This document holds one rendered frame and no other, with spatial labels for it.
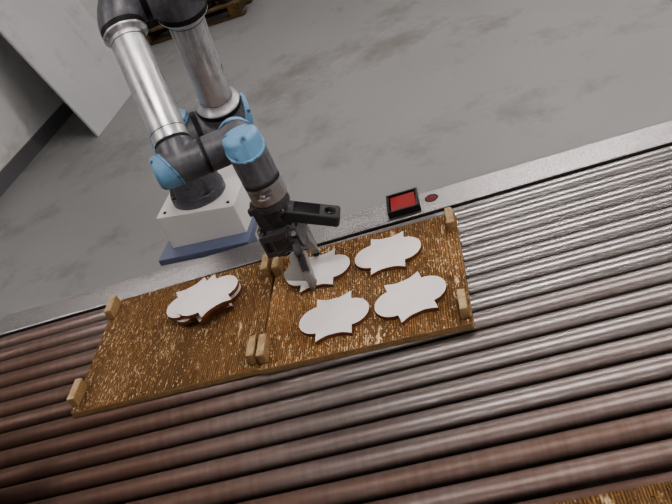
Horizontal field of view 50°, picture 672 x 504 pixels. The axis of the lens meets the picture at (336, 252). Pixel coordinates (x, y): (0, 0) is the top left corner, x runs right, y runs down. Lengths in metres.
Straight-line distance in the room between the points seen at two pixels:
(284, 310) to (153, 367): 0.29
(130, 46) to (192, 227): 0.58
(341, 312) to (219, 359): 0.26
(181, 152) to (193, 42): 0.34
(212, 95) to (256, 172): 0.48
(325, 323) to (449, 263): 0.27
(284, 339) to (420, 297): 0.28
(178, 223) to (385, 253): 0.68
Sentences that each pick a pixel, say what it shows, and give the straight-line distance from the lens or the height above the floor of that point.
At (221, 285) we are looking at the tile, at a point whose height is 0.97.
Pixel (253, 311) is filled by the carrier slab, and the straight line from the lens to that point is 1.53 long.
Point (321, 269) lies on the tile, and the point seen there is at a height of 0.95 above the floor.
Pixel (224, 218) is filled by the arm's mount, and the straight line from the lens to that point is 1.92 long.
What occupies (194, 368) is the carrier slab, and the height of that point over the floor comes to 0.94.
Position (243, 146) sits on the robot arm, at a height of 1.28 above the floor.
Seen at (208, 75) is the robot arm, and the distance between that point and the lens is 1.78.
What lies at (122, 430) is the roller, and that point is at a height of 0.92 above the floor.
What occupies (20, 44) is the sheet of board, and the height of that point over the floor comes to 0.81.
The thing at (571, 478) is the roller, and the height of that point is 0.91.
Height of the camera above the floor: 1.81
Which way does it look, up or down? 34 degrees down
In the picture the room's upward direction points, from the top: 23 degrees counter-clockwise
